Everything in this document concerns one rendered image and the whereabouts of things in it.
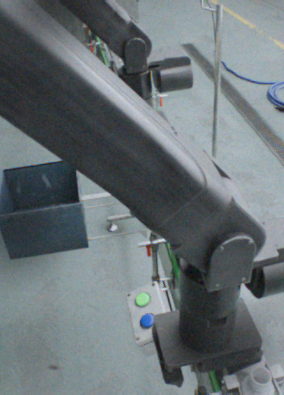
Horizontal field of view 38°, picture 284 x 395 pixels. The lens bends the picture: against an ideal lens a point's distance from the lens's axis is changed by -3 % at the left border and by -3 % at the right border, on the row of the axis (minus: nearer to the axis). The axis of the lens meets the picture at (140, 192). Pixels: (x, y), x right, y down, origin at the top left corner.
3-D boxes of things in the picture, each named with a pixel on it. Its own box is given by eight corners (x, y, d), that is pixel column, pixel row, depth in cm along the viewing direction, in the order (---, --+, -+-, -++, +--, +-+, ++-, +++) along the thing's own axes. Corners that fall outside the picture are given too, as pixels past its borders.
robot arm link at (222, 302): (171, 237, 38) (190, 284, 33) (242, 222, 39) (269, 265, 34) (172, 286, 42) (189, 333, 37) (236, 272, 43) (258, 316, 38)
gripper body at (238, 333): (262, 354, 42) (272, 310, 37) (167, 376, 41) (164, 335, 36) (240, 305, 47) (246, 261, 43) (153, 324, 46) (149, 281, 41)
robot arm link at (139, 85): (114, 61, 73) (119, 71, 68) (152, 55, 74) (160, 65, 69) (118, 96, 77) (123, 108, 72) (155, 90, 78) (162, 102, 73)
